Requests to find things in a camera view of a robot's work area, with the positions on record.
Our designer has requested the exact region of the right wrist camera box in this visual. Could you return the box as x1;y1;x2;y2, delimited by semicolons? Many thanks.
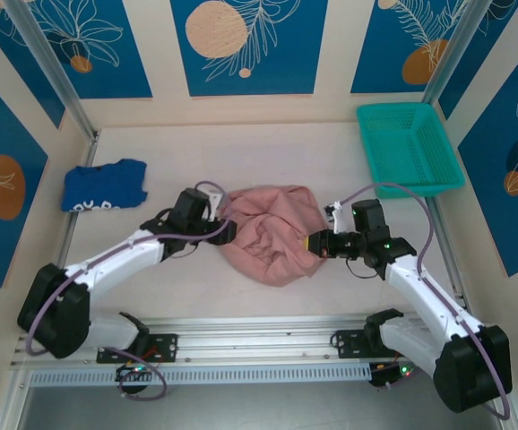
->
324;200;353;235

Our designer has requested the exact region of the teal plastic basket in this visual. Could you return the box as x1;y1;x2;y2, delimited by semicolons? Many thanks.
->
356;102;466;199

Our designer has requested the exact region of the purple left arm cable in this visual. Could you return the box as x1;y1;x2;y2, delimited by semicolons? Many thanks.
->
25;180;234;400

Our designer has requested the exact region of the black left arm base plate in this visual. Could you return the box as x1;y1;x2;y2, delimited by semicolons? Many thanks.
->
96;333;179;364

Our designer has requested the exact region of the pink t-shirt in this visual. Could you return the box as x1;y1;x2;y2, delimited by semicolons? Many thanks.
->
216;184;327;288

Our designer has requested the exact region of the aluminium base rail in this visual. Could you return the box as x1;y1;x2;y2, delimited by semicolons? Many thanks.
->
10;315;505;371

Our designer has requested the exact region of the white slotted cable duct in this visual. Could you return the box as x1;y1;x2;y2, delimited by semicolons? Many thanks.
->
29;363;375;387

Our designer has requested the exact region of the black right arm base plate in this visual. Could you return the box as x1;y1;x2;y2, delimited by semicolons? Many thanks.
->
330;329;419;359

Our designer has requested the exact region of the folded blue t-shirt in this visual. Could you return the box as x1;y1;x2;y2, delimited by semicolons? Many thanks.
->
60;158;148;213

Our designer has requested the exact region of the aluminium corner post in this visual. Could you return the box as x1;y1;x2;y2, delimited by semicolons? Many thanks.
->
3;0;101;144
421;0;497;107

